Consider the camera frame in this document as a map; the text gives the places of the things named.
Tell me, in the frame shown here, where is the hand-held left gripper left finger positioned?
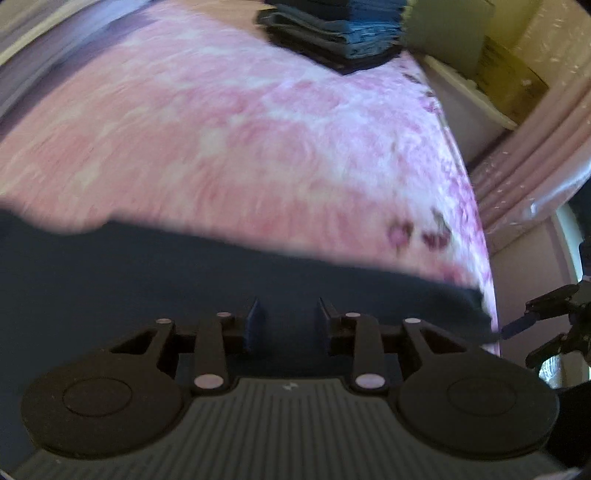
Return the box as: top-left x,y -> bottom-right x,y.
108,297 -> 268,396

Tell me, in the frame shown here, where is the pink floral blanket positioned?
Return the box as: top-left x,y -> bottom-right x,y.
0,0 -> 502,334

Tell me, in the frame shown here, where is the stack of folded clothes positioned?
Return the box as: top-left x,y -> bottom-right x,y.
256,0 -> 408,77

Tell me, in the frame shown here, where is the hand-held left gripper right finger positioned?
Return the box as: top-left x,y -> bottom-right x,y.
314,297 -> 484,394

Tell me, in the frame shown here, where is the pink curtain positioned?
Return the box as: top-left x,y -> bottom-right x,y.
468,0 -> 591,232

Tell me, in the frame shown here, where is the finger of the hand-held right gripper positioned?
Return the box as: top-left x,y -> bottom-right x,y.
501,283 -> 583,340
525,331 -> 591,370

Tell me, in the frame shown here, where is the navy blue shirt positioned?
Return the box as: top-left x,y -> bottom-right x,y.
0,208 -> 504,472

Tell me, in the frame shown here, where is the white ledge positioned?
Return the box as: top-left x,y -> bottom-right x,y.
416,51 -> 520,163

